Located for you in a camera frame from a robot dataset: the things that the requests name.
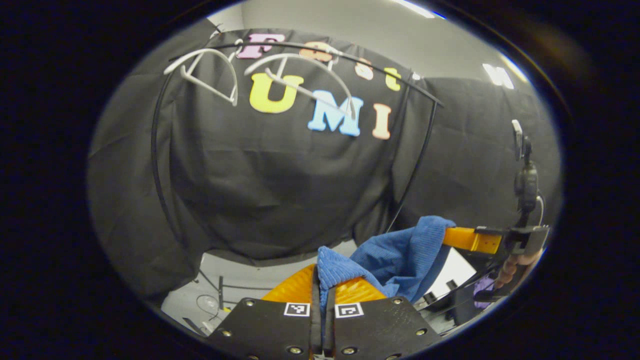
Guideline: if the black backdrop cloth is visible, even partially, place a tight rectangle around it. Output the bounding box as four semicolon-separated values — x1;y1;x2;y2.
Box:
87;20;563;301

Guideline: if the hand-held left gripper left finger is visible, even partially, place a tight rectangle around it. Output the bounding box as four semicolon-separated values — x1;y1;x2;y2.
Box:
206;264;322;360

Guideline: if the purple cloth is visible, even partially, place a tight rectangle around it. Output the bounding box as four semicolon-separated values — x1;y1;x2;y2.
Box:
472;275;497;309

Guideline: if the black camera stand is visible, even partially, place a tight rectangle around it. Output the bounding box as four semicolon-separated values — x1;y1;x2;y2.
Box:
511;119;546;228

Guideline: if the black clothes rack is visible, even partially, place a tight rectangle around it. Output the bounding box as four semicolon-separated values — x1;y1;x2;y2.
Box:
151;41;445;306

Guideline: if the white plastic hanger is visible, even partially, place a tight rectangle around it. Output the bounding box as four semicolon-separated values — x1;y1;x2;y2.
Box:
164;48;239;107
244;52;357;121

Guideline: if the blue corduroy jacket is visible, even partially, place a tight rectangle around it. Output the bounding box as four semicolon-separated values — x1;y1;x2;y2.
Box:
316;215;457;321

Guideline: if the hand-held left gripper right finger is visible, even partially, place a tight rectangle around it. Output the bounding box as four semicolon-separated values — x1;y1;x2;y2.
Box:
324;277;443;360

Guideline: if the white floor sheet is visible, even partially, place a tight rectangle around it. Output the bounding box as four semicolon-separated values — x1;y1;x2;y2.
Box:
430;248;477;301

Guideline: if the thin floor cable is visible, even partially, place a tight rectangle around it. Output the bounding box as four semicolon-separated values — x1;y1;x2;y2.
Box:
196;294;222;321

